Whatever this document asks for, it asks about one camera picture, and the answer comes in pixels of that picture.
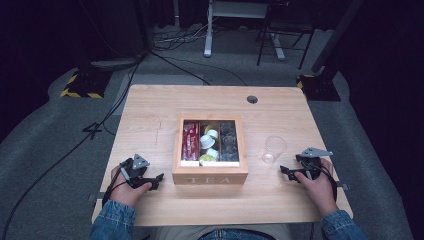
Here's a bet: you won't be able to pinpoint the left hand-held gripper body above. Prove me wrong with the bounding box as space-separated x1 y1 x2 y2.
119 153 160 192

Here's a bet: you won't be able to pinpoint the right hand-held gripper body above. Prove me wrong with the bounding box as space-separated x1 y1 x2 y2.
294 146 334 183

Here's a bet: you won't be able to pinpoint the wooden tea box with window lid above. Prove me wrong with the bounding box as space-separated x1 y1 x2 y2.
171 114 250 186

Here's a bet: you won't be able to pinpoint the person's left hand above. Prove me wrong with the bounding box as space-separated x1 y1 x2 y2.
109 164 153 208

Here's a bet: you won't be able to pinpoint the person's right hand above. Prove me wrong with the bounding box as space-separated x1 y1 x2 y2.
294 157 340 218

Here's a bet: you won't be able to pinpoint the clear plastic cup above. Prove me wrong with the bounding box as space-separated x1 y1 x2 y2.
261 134 288 164

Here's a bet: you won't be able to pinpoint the stack of red packets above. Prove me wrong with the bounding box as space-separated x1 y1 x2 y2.
181 121 200 162

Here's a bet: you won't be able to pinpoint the person's beige shirt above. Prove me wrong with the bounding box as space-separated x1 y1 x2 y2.
151 223 294 240

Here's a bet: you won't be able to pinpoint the black stand base hazard stripes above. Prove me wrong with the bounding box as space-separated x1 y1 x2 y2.
295 0 366 102
59 67 114 100

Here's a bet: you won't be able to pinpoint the person's blue jeans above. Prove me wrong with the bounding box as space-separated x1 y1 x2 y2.
198 228 278 240

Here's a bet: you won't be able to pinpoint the black chair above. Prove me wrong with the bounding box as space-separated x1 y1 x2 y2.
255 0 317 70

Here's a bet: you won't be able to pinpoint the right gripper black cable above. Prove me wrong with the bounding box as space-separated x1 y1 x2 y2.
313 163 339 203

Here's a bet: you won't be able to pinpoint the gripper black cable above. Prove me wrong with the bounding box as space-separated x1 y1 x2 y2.
101 159 132 206
313 163 339 203

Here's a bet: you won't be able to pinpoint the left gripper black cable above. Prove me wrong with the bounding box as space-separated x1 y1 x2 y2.
101 159 132 206

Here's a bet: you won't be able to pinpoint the long black floor cable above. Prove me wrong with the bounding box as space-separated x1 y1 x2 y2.
0 53 148 239

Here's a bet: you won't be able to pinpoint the thin black floor cable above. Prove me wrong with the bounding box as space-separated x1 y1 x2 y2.
149 49 248 87

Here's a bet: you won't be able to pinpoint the bundle of floor cables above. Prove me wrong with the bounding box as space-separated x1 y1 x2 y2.
153 16 219 53

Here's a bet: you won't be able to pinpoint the white desk frame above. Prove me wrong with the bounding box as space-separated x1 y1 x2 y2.
203 0 287 62

